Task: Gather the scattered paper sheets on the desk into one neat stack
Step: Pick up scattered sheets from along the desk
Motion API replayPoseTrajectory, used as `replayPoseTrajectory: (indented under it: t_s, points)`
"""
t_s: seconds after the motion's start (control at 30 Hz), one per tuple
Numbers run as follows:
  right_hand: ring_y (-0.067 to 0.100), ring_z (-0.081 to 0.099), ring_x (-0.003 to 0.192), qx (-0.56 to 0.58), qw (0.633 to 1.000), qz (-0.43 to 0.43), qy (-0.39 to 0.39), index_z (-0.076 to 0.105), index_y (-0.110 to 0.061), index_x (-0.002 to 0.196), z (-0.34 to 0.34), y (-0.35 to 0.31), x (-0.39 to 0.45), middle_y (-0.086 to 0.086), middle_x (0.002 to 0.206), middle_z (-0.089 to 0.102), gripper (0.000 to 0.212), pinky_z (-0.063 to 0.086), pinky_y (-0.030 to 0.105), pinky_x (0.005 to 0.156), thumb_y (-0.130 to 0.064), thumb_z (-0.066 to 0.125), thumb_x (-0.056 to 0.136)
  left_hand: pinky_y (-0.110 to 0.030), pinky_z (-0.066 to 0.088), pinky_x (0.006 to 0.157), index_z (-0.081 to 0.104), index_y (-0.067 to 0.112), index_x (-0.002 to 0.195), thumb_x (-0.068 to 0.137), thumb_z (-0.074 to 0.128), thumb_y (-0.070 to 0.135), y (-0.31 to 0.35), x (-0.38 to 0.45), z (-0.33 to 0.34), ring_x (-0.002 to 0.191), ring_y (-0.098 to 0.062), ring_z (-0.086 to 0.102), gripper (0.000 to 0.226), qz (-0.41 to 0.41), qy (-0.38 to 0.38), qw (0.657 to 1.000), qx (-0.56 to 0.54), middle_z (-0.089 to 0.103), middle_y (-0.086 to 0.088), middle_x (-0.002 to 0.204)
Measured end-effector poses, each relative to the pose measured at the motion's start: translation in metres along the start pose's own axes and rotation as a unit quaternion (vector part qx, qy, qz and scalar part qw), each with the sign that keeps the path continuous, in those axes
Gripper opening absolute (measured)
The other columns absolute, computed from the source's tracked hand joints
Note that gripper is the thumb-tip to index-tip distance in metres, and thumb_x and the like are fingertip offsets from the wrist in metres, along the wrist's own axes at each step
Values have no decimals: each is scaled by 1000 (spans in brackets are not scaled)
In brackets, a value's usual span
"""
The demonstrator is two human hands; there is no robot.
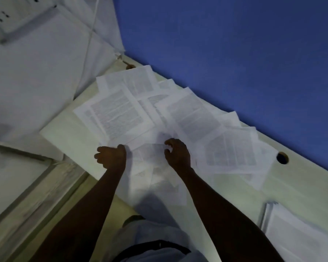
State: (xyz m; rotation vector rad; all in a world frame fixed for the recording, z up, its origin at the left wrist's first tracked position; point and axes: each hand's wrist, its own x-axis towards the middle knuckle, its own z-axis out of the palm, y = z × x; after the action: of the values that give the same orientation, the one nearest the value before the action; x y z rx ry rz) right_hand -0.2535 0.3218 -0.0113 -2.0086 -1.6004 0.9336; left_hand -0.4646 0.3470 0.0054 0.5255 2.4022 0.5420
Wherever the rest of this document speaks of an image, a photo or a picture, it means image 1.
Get person's right hand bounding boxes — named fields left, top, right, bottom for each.
left=164, top=138, right=192, bottom=174

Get person's left hand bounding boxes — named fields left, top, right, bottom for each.
left=94, top=144, right=127, bottom=171

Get spread of printed papers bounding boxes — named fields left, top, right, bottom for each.
left=73, top=65, right=279, bottom=191

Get neat stack of printed sheets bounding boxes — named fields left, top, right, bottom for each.
left=258, top=201, right=328, bottom=262

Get person's left forearm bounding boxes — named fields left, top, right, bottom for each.
left=28, top=163, right=126, bottom=262

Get person's right forearm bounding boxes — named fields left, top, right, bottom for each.
left=179, top=167, right=286, bottom=262

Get grey trousers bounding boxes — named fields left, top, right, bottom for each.
left=123, top=214, right=146, bottom=228

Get white shirt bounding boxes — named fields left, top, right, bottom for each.
left=104, top=221, right=208, bottom=262

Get black strap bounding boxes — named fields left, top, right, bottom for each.
left=112, top=240, right=192, bottom=262

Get white cable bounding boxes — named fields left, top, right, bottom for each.
left=74, top=0, right=102, bottom=99

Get white wall socket panel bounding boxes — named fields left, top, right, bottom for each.
left=0, top=0, right=58, bottom=44

